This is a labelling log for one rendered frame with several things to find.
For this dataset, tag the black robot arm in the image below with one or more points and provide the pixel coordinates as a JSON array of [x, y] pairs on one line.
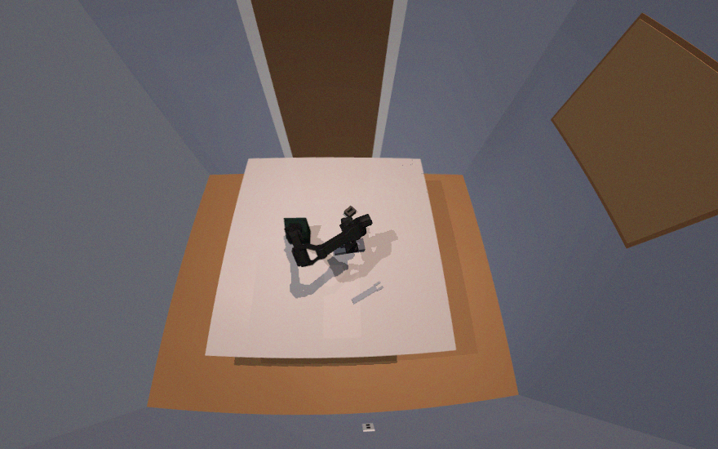
[[352, 230]]

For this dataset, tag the grey forked flat bar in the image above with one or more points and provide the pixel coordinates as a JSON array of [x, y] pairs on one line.
[[366, 293]]

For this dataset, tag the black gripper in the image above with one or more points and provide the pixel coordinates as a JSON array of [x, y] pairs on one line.
[[350, 247]]

